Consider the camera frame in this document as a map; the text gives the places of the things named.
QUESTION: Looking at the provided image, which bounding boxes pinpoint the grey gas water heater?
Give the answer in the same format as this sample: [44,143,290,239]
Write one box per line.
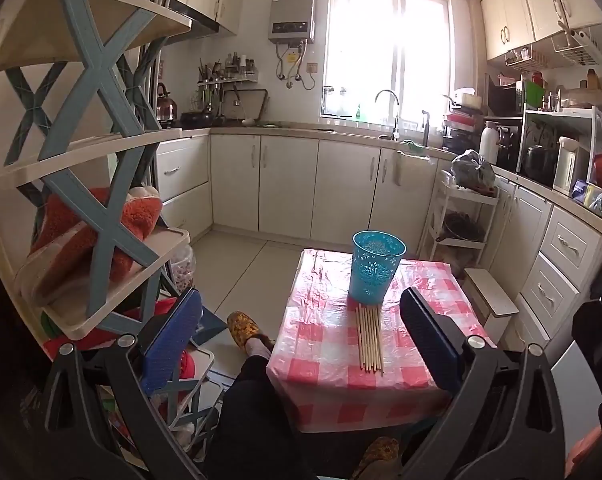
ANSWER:
[267,0,316,45]

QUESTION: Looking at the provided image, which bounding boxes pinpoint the white thermos bottle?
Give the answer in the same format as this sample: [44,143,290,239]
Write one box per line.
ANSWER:
[478,121,498,166]

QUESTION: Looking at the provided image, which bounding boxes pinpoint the white lower kitchen cabinets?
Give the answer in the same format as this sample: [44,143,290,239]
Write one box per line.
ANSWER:
[153,127,602,356]

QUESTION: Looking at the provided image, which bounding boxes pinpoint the person's black trouser leg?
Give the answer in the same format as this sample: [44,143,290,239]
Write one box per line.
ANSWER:
[213,355,382,480]

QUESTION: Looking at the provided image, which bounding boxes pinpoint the wall utensil rack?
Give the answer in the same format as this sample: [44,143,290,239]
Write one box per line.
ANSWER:
[196,52,259,86]

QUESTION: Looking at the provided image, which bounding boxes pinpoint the large white wire basket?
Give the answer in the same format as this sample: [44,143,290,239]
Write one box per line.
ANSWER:
[551,20,602,68]

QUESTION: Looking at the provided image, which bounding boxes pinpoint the white wall cabinets with handles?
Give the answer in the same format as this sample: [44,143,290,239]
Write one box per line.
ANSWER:
[480,0,602,63]

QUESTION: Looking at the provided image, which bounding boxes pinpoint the steel kettle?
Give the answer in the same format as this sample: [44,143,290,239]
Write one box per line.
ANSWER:
[156,82,181,123]

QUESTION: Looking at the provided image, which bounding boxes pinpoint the black rimmed tray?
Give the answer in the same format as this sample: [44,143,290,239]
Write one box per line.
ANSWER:
[226,89,269,123]

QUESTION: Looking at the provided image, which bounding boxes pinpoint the blue dustpan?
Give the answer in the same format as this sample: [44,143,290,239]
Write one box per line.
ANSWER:
[188,305,232,348]

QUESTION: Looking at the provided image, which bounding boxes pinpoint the kitchen window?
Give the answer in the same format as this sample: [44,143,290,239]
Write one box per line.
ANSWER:
[323,0,454,126]

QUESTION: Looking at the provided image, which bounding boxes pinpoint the grey plastic bag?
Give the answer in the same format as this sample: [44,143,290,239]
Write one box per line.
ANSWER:
[451,150,497,191]

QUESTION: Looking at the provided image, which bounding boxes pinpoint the curved steel kitchen faucet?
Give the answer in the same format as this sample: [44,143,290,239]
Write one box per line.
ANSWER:
[374,89,402,141]

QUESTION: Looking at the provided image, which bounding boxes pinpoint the yellow patterned slipper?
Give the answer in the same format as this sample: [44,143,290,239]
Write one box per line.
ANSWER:
[227,311,277,353]
[353,436,399,478]

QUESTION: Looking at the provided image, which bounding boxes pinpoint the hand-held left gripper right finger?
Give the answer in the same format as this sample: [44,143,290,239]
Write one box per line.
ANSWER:
[400,286,569,480]

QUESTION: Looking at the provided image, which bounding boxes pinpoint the stacked kitchen containers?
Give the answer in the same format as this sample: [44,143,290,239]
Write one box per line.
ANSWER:
[441,87,484,153]

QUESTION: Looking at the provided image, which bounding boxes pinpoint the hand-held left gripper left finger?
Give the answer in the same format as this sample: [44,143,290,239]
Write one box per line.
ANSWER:
[33,287,217,480]

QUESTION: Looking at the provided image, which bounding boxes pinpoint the small white stool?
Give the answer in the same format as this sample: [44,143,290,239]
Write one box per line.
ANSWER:
[464,267,521,341]

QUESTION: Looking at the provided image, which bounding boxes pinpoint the blue cross-braced shelf rack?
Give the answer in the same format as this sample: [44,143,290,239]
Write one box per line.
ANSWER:
[0,0,222,461]

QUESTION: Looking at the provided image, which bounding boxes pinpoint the bunch of wooden chopsticks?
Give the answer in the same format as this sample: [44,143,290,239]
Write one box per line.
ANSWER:
[355,302,385,376]

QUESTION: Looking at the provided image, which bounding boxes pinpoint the white counter shelf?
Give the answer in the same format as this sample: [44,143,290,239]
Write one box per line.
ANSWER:
[516,90,602,191]

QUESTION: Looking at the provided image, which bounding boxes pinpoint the black range hood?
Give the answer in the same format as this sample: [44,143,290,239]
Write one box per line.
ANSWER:
[168,0,222,38]

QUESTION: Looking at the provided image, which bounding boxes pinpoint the blue perforated plastic basket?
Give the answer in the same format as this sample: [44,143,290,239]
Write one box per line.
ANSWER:
[349,230,407,306]

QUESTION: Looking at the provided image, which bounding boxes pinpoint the floral trash bin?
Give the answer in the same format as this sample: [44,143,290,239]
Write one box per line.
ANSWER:
[168,245,197,293]

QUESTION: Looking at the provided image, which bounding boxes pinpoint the blue and yellow packet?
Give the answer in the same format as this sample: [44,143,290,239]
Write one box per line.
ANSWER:
[571,180,602,206]

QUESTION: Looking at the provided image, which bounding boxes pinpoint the black wok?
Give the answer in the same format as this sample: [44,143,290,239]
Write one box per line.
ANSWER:
[181,110,214,128]

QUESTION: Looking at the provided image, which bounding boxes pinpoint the black microwave oven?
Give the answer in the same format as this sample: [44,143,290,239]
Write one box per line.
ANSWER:
[486,77,527,116]

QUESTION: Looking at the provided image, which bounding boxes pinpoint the red checkered plastic tablecloth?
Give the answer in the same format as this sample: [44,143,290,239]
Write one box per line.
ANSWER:
[266,248,499,433]

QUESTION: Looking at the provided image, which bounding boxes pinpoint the white narrow trolley rack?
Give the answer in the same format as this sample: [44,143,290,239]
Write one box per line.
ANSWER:
[421,167,502,276]

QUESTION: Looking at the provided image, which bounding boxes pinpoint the small white wire basket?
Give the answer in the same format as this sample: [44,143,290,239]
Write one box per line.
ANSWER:
[504,45,534,71]

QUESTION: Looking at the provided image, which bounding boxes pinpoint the white electric water boiler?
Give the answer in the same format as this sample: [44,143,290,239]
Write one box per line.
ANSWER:
[552,136,589,196]

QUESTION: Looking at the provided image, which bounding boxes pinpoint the black rice cooker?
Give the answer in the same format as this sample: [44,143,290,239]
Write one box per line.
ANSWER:
[524,145,557,186]

